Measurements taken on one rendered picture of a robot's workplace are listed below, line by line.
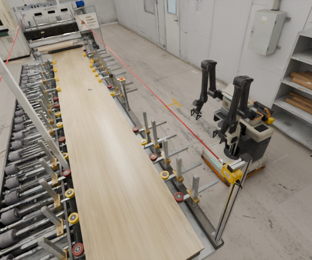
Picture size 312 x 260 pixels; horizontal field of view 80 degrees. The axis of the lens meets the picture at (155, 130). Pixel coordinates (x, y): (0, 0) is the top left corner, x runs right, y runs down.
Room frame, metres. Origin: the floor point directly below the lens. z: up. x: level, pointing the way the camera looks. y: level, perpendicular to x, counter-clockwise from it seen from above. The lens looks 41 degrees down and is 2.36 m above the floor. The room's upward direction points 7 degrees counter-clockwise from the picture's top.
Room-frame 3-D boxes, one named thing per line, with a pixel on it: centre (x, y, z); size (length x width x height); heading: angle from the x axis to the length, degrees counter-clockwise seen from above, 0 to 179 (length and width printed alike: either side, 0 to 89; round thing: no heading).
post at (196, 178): (0.80, -0.26, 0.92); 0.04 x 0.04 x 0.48; 22
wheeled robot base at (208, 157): (1.69, -1.06, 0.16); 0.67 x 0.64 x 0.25; 112
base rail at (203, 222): (2.84, 0.54, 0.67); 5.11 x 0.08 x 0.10; 22
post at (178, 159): (1.03, -0.17, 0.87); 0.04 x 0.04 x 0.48; 22
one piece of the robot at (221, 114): (1.59, -0.79, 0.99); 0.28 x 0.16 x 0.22; 22
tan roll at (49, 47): (5.11, 2.03, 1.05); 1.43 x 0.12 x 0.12; 112
